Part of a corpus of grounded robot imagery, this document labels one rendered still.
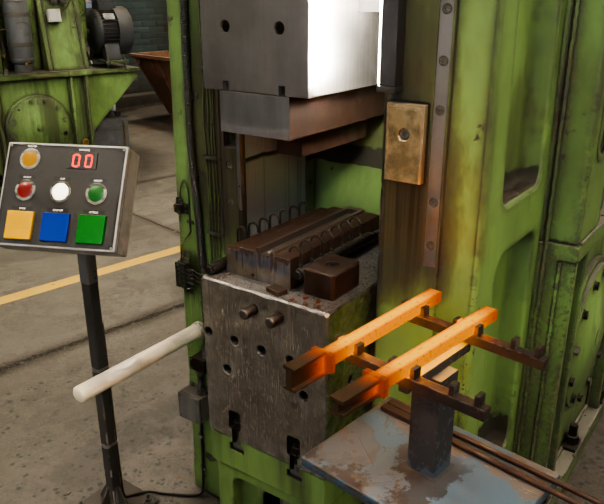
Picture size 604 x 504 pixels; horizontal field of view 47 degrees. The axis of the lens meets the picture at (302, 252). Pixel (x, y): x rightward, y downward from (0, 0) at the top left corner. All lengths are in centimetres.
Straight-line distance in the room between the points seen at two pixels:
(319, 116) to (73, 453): 165
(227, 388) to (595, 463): 147
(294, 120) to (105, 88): 525
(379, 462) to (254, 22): 94
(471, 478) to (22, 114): 532
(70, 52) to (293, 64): 498
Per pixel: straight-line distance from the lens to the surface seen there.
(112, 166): 186
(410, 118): 150
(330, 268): 159
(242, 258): 170
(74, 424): 290
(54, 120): 629
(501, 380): 207
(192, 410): 222
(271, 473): 187
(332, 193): 208
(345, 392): 109
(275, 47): 152
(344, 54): 159
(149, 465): 262
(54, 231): 188
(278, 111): 153
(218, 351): 179
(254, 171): 187
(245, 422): 184
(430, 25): 149
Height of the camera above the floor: 158
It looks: 21 degrees down
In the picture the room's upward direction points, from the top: straight up
